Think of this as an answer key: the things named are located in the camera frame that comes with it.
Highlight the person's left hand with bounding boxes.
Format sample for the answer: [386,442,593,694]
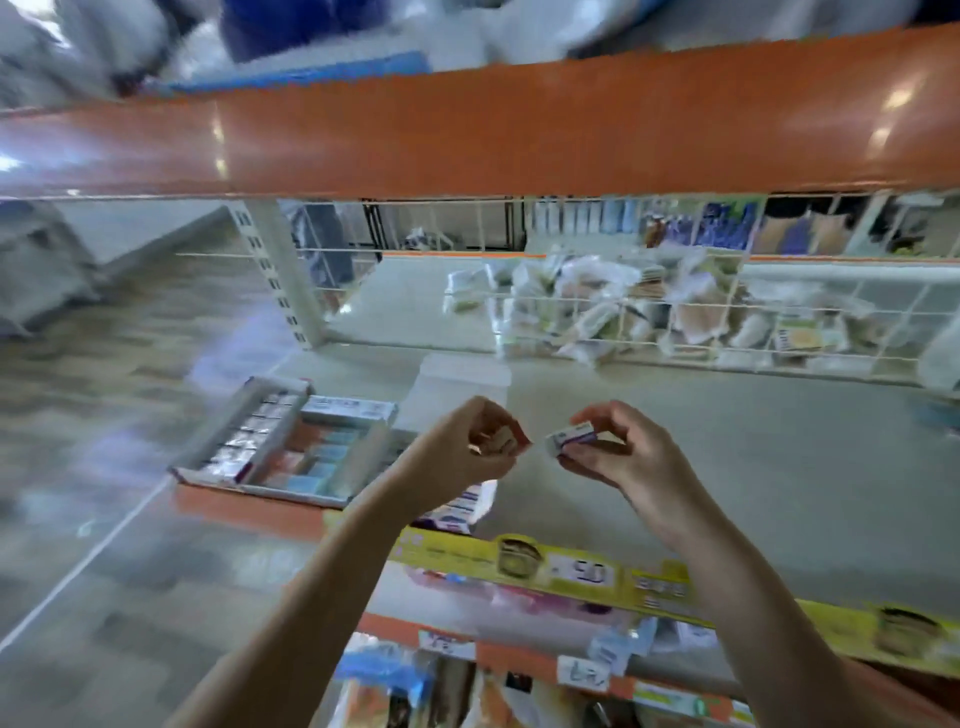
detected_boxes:
[372,396,533,522]

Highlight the person's right hand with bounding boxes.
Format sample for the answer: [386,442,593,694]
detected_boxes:
[555,400,725,552]

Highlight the blue white eraser box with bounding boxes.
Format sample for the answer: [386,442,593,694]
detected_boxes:
[391,352,515,536]

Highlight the box of pink-blue erasers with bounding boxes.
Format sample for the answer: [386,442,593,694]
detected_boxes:
[240,394,401,510]

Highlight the red eraser display box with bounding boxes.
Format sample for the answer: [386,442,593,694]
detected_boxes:
[169,375,314,491]

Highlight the person's right forearm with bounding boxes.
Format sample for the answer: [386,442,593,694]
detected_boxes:
[652,510,960,728]

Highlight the person's left forearm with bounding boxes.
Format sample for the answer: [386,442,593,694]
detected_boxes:
[165,487,437,728]

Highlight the white orange metal shelf unit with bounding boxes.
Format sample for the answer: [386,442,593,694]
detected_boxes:
[0,22,960,728]

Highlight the yellow price label strip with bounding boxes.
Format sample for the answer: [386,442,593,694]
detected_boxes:
[322,525,960,680]

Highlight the pile of white packets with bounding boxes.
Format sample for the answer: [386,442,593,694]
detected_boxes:
[439,247,960,380]

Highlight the blue orange snack packet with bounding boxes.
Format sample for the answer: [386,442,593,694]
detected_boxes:
[330,645,440,728]

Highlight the row of blue bottles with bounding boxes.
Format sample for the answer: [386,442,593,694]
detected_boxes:
[525,195,767,254]

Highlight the row of blue packages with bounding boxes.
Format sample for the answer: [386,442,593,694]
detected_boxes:
[0,0,932,104]

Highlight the white wire grid panel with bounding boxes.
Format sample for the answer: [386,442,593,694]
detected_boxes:
[225,192,960,384]

